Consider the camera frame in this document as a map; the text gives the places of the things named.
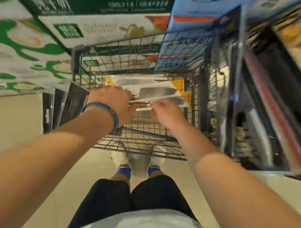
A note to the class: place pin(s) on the person's right hand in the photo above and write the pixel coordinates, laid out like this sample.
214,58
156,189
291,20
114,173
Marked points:
169,115

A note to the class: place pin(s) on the person's left hand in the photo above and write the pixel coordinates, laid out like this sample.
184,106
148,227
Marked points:
113,99

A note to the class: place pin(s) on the black cleaver packets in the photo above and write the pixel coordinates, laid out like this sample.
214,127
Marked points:
227,31
68,104

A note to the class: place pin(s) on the person's left forearm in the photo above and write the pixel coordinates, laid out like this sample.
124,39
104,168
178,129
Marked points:
36,163

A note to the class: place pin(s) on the person's right forearm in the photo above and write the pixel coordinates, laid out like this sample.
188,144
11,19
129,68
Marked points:
238,198

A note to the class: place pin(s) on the blue wristband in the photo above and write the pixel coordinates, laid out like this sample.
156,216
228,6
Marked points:
107,108

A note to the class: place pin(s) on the white right shoe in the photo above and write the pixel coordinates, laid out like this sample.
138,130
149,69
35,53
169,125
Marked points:
156,161

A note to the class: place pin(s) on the white shoe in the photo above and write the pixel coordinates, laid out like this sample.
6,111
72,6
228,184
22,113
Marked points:
119,158
156,161

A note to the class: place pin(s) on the blue right sock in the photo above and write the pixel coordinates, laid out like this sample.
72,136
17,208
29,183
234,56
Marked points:
154,171

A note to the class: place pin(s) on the blue sock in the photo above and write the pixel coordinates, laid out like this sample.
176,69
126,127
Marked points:
154,171
123,171

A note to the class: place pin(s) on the white left shoe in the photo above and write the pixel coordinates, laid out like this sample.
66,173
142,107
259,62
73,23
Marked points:
119,158

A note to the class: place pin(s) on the blue left sock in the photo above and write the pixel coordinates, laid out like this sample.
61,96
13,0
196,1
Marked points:
123,171

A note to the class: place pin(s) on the stack of dark green cartons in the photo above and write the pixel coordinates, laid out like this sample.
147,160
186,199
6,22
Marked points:
98,6

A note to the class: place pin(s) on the black shorts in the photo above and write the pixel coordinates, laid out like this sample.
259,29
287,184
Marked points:
106,198

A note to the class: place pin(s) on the stack of light blue cartons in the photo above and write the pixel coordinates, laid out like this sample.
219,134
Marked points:
194,8

